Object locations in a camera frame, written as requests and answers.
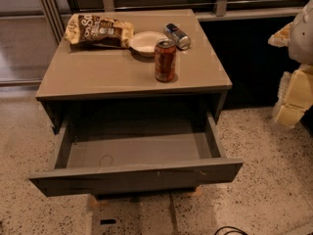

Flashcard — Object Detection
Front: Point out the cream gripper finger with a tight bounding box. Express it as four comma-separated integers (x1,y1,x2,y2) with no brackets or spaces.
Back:
268,23,291,47
272,65,313,127

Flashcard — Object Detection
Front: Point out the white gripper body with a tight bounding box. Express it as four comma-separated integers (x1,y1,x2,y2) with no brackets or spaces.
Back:
289,0,313,65

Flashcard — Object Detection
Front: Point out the blue silver redbull can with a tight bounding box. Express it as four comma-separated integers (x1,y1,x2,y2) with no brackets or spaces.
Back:
163,23,191,50

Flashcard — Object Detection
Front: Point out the white bowl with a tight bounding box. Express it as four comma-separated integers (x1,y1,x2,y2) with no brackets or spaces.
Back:
129,31,165,57

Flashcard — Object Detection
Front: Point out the grey drawer cabinet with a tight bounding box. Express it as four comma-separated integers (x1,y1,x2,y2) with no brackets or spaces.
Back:
36,10,232,130

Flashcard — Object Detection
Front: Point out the orange soda can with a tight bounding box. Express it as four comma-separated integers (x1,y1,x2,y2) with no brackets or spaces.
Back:
155,38,176,82

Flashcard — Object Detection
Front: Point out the open grey top drawer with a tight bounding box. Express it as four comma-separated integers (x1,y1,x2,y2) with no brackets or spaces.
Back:
29,114,243,197

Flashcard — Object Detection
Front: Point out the brown chip bag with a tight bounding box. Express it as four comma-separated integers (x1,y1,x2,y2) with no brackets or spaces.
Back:
65,14,134,48

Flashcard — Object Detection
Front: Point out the black floor cable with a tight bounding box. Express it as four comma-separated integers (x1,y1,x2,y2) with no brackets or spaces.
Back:
213,225,249,235

